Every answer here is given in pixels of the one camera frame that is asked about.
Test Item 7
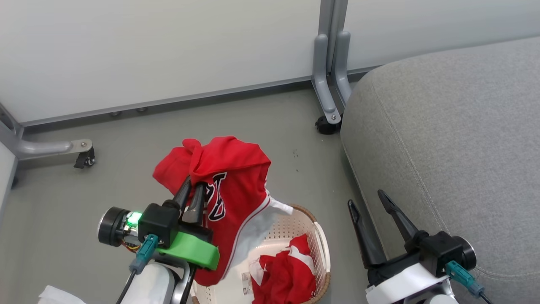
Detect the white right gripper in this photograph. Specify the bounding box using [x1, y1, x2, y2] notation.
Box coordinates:
[348, 190, 459, 304]

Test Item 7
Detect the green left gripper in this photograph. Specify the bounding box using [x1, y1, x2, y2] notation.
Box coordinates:
[156, 176, 220, 271]

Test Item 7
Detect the red baseball jersey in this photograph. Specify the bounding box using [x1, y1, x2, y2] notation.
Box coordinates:
[152, 136, 294, 287]

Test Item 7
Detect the red white-striped garment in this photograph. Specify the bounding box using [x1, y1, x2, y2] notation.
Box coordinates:
[249, 234, 318, 304]

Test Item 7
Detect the cream perforated laundry basket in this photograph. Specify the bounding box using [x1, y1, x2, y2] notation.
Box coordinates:
[191, 204, 332, 304]

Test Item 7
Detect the printed basket label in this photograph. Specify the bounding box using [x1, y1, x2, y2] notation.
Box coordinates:
[241, 270, 254, 296]

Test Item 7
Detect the small black caster wheel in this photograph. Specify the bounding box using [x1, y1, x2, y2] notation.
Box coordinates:
[73, 147, 97, 170]

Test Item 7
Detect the grey fabric sofa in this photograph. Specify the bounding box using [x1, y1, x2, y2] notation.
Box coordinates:
[340, 36, 540, 304]

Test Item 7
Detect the round black caster wheel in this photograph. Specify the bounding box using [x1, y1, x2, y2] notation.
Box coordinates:
[315, 116, 342, 136]

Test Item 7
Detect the grey screwed partition foot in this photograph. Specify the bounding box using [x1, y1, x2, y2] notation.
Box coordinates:
[312, 33, 342, 125]

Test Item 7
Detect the grey plain partition foot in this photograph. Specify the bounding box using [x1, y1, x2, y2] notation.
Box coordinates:
[331, 30, 353, 106]

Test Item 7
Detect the grey angled partition leg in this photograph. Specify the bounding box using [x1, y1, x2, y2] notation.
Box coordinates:
[0, 103, 94, 162]

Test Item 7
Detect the white crumpled cloth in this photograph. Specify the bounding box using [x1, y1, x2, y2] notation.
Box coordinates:
[38, 285, 87, 304]

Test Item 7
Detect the teal-plug left camera cable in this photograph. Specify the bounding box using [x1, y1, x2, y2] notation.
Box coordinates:
[116, 234, 159, 304]

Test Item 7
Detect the teal-plug camera cable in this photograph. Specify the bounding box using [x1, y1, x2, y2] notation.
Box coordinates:
[116, 234, 159, 304]
[445, 260, 495, 304]

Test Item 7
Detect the teal-plug right camera cable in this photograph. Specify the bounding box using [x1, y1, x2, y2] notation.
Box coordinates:
[445, 260, 495, 304]

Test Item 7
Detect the grey partition base rail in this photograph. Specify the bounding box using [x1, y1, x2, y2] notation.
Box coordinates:
[19, 76, 315, 128]

